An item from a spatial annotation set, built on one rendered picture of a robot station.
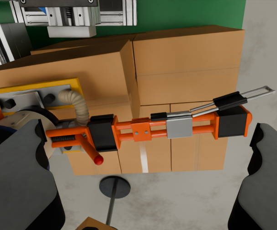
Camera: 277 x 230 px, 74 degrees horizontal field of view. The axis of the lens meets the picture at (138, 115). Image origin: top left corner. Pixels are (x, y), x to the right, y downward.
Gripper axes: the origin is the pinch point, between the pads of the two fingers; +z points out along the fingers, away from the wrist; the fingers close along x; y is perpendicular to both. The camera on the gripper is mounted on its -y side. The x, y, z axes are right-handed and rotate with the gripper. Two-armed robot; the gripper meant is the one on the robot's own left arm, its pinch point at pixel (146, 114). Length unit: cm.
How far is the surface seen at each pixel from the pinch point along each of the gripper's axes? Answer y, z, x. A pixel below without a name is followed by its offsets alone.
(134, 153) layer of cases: 86, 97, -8
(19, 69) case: 12, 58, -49
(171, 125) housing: 20.6, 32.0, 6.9
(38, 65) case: 11, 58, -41
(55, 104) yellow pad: 20, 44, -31
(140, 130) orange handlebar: 22.3, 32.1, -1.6
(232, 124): 19.3, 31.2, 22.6
